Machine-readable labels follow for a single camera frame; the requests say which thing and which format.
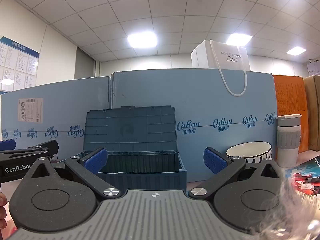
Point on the white paper bag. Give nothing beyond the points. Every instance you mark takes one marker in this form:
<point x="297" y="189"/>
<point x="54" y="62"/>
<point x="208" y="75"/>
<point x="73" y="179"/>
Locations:
<point x="207" y="55"/>

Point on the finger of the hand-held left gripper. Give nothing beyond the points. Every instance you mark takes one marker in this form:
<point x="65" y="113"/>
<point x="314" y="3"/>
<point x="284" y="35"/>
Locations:
<point x="7" y="144"/>
<point x="46" y="146"/>

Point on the white and grey tumbler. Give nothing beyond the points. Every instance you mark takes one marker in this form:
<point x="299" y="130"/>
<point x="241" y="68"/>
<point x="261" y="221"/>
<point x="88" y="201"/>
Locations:
<point x="287" y="140"/>

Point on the orange box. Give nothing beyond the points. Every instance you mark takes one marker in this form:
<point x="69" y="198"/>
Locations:
<point x="290" y="97"/>

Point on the ceiling light panel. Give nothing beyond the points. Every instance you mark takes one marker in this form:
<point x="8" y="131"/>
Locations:
<point x="238" y="40"/>
<point x="142" y="39"/>
<point x="296" y="51"/>

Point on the blue plastic storage box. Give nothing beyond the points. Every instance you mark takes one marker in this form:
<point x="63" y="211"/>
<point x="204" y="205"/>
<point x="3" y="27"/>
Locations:
<point x="130" y="130"/>

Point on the blue printed mat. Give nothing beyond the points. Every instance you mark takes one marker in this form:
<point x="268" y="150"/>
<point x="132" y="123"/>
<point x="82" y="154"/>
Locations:
<point x="307" y="177"/>

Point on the large blue cardboard box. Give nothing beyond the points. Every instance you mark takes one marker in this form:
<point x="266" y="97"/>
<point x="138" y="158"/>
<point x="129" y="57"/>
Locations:
<point x="62" y="105"/>
<point x="175" y="92"/>

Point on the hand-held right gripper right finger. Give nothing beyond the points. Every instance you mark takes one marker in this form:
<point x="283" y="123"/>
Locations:
<point x="215" y="161"/>

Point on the grey fuzzy tuft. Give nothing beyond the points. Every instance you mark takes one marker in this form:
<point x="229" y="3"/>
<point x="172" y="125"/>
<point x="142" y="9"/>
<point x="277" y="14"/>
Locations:
<point x="287" y="205"/>

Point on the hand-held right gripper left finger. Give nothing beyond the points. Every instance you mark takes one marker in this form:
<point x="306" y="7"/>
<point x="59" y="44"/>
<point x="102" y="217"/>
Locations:
<point x="96" y="160"/>

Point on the white wall papers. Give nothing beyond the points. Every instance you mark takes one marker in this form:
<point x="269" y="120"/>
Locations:
<point x="313" y="68"/>

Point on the brown cardboard box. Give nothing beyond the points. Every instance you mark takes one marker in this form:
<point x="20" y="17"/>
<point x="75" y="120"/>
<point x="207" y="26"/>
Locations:
<point x="313" y="105"/>

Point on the striped ceramic bowl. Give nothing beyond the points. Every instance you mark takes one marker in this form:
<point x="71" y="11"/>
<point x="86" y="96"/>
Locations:
<point x="248" y="148"/>

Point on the person's left hand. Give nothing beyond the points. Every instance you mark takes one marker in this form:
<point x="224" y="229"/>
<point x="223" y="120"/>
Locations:
<point x="2" y="210"/>

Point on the blue wall notice board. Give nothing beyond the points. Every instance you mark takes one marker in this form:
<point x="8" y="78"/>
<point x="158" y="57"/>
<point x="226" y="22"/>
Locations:
<point x="17" y="62"/>

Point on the white shipping label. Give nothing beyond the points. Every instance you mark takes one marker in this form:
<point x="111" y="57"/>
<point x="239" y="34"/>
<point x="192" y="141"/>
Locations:
<point x="30" y="110"/>

